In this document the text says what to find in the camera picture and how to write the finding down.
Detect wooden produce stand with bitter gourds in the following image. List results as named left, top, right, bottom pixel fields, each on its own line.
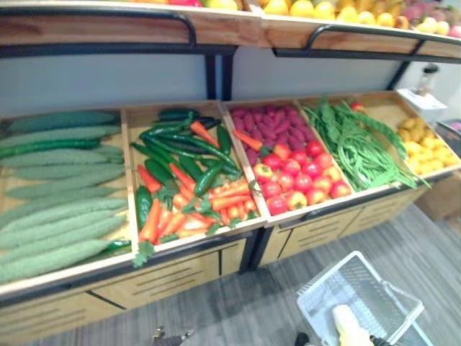
left=0, top=0, right=270, bottom=345

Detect brown cardboard box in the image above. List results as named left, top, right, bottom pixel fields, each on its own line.
left=413, top=174, right=461, bottom=222

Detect wooden produce stand with tomatoes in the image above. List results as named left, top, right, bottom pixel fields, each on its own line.
left=220, top=0, right=461, bottom=274

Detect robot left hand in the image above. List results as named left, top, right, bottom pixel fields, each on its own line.
left=150, top=325, right=195, bottom=346

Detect pink dragon fruit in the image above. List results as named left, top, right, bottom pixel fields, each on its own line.
left=402, top=1, right=428, bottom=22

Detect pale yellow corn cob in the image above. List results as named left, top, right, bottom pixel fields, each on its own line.
left=331, top=304, right=376, bottom=346

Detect white wire shopping basket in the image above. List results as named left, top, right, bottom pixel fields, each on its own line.
left=296, top=251, right=434, bottom=346

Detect long dark green cucumber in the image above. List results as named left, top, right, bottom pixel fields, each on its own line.
left=0, top=138, right=102, bottom=159

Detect white box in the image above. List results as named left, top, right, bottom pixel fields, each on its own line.
left=395, top=88, right=448, bottom=115

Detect short dark green cucumber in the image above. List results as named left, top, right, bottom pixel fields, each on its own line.
left=106, top=238, right=133, bottom=253

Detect green carrot leaves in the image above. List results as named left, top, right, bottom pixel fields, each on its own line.
left=132, top=240, right=156, bottom=269

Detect dark crate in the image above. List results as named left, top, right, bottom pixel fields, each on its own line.
left=436, top=118, right=461, bottom=142

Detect green long bean bunch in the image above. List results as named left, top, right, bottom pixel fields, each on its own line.
left=301, top=95, right=432, bottom=193

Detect dark green pepper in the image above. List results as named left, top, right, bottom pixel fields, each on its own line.
left=194, top=117, right=223, bottom=131

